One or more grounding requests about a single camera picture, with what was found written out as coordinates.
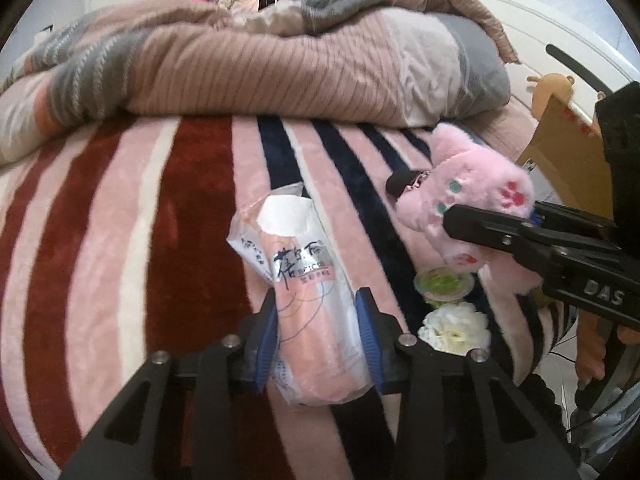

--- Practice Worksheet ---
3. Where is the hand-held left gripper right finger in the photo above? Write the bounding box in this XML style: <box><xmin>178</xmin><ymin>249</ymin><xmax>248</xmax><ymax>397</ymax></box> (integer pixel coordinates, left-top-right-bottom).
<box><xmin>352</xmin><ymin>287</ymin><xmax>581</xmax><ymax>480</ymax></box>

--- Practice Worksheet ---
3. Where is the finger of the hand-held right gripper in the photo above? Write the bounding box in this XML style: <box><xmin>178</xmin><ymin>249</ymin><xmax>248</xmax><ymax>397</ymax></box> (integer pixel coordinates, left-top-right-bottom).
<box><xmin>443</xmin><ymin>204</ymin><xmax>552</xmax><ymax>267</ymax></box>
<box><xmin>529</xmin><ymin>201</ymin><xmax>617</xmax><ymax>244</ymax></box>

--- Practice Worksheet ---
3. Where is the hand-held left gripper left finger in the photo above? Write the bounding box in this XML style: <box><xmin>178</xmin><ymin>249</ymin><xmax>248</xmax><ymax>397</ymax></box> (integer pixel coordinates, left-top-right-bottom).
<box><xmin>60</xmin><ymin>287</ymin><xmax>281</xmax><ymax>480</ymax></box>

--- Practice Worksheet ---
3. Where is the pink towel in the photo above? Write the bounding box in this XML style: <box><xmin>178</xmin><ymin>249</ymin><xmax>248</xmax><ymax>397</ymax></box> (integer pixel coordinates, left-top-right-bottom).
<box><xmin>227</xmin><ymin>182</ymin><xmax>376</xmax><ymax>408</ymax></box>

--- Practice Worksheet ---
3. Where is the pink plush toy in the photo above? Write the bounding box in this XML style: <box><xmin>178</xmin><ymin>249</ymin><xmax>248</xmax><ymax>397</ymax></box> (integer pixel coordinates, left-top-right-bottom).
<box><xmin>395</xmin><ymin>122</ymin><xmax>551</xmax><ymax>296</ymax></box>

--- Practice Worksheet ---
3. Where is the person's right hand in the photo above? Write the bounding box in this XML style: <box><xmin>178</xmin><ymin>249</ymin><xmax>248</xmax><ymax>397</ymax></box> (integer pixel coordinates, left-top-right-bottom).
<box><xmin>574</xmin><ymin>305</ymin><xmax>640</xmax><ymax>401</ymax></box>

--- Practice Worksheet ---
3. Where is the cardboard box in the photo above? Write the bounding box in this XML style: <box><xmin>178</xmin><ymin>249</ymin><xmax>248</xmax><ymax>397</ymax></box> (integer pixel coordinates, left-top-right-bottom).
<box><xmin>515</xmin><ymin>95</ymin><xmax>616</xmax><ymax>218</ymax></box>

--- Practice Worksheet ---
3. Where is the small green jelly cup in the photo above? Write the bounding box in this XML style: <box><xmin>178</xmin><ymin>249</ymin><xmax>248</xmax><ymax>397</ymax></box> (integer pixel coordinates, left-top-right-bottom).
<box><xmin>414</xmin><ymin>267</ymin><xmax>475</xmax><ymax>306</ymax></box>

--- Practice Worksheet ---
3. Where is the white fabric flower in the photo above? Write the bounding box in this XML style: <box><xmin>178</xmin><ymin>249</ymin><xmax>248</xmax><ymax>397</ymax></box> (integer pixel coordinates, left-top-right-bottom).
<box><xmin>417</xmin><ymin>302</ymin><xmax>491</xmax><ymax>356</ymax></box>

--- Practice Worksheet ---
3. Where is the brown plush toy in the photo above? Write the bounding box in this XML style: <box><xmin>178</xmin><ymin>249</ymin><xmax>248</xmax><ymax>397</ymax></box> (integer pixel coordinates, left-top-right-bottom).
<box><xmin>526</xmin><ymin>72</ymin><xmax>576</xmax><ymax>121</ymax></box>

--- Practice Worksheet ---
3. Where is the striped fleece blanket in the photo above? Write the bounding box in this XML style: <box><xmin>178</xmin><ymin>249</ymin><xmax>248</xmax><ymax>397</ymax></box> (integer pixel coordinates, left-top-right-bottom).
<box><xmin>0</xmin><ymin>112</ymin><xmax>581</xmax><ymax>480</ymax></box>

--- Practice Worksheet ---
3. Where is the white headboard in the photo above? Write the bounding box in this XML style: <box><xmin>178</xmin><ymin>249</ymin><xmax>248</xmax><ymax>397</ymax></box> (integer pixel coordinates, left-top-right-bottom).
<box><xmin>450</xmin><ymin>0</ymin><xmax>636</xmax><ymax>126</ymax></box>

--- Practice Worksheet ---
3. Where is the brown striped quilt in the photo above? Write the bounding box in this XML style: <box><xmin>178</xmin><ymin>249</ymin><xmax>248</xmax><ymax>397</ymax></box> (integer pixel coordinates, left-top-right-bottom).
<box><xmin>390</xmin><ymin>0</ymin><xmax>521</xmax><ymax>66</ymax></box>

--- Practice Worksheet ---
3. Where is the pink and grey comforter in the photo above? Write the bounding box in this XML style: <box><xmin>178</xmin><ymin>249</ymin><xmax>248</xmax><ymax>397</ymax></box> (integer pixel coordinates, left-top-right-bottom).
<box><xmin>0</xmin><ymin>0</ymin><xmax>511</xmax><ymax>166</ymax></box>

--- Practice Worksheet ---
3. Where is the black cable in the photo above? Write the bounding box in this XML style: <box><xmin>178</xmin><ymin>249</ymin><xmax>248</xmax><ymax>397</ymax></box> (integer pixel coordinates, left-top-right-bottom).
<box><xmin>565</xmin><ymin>390</ymin><xmax>640</xmax><ymax>436</ymax></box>

